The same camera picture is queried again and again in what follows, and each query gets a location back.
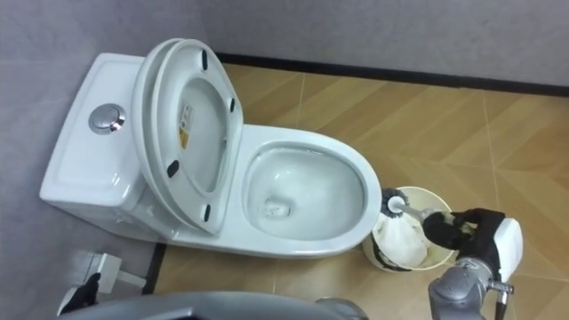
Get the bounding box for robot body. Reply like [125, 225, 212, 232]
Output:
[57, 291, 370, 320]

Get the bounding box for white plastic bin bag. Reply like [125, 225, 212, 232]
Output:
[372, 212, 430, 269]

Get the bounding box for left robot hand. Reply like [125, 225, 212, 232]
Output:
[56, 252, 148, 317]

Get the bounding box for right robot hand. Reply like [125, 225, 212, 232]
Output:
[421, 207, 525, 284]

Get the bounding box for cream round waste bin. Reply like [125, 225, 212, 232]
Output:
[362, 185, 459, 273]

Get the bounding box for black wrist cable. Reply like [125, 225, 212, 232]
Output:
[486, 278, 516, 320]

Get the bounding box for white toilet seat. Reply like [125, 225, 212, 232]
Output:
[148, 38, 244, 236]

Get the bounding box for white toilet lid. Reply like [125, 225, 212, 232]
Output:
[131, 37, 228, 232]

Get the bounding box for white toilet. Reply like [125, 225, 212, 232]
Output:
[38, 37, 383, 260]

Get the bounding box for black skirting board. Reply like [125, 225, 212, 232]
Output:
[216, 52, 569, 98]
[140, 242, 168, 295]

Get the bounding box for grey white toilet brush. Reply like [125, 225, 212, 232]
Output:
[381, 188, 435, 223]

